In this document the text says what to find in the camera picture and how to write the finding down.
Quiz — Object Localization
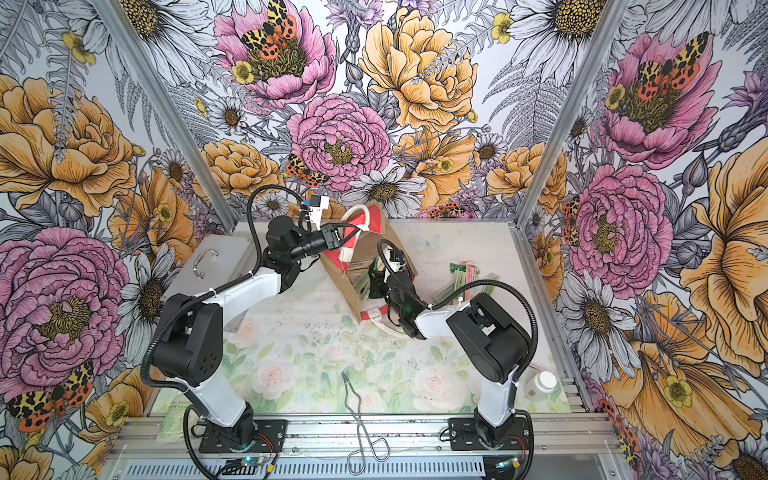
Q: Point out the metal tongs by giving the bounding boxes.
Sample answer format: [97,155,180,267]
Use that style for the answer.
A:
[342,372,391,477]

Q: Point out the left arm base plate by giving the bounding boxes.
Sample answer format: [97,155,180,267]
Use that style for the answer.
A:
[199,419,288,454]

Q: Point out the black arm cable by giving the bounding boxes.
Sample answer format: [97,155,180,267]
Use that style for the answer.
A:
[376,238,540,480]
[140,184,313,480]

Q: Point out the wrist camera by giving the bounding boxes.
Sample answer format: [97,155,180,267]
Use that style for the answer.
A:
[303,195,330,230]
[384,246,407,272]

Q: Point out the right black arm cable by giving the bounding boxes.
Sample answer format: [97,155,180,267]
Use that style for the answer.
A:
[376,238,540,480]

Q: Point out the burlap tote bag red trim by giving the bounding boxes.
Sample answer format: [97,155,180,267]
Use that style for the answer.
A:
[320,201,407,339]

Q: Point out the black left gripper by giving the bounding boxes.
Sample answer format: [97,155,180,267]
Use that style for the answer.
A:
[289,221,361,259]

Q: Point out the green patterned packet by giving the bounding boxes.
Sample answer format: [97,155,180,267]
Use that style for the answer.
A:
[158,395,191,433]

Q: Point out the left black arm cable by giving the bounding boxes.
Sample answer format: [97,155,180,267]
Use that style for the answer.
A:
[140,184,313,480]

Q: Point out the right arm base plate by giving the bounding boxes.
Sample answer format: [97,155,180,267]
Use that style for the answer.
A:
[448,413,533,451]

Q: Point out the folding fans in bag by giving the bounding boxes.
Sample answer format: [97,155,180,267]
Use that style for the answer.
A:
[353,264,386,300]

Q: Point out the aluminium front rail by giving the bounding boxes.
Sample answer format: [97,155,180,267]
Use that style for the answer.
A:
[107,413,625,463]

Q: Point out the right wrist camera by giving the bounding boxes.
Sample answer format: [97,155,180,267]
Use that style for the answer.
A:
[384,246,407,272]

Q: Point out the silver aluminium case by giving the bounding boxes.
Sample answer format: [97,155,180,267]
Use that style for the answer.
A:
[161,235,255,301]

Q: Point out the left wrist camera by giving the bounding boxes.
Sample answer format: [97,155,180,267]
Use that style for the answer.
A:
[303,195,330,230]

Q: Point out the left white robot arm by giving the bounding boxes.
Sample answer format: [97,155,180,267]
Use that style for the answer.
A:
[140,216,359,452]

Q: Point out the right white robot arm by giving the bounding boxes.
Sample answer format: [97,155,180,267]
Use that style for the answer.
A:
[364,267,539,450]

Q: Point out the white plastic bottle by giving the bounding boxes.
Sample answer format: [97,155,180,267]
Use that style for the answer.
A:
[524,370,558,402]

